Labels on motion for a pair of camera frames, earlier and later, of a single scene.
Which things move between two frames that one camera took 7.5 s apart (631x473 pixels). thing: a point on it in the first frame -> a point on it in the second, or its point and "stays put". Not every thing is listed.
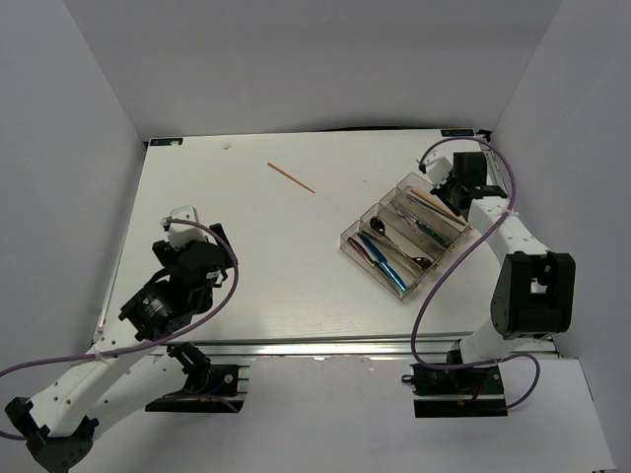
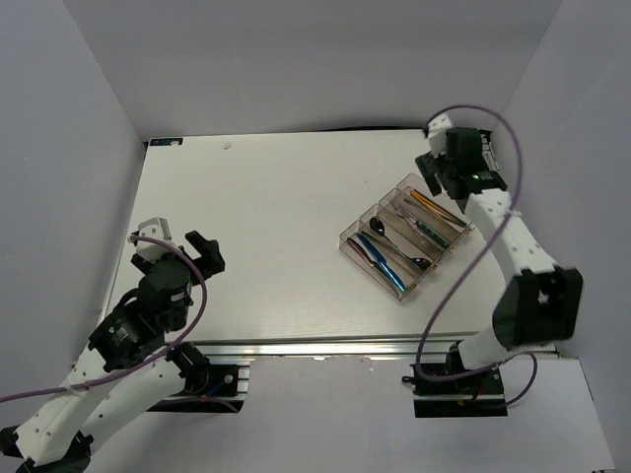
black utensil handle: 365,255 stays put
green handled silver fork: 428,230 stays put
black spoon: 423,261 stays put
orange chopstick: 288,174 -> 440,206
